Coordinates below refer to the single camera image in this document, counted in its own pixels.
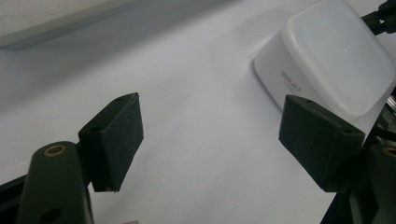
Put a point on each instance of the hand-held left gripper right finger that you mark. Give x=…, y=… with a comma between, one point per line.
x=317, y=143

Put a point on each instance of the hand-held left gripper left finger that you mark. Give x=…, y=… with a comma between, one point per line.
x=115, y=143

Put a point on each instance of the black metal stand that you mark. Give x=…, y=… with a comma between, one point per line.
x=384, y=17

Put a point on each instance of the translucent white container lid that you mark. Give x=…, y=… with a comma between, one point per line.
x=339, y=53

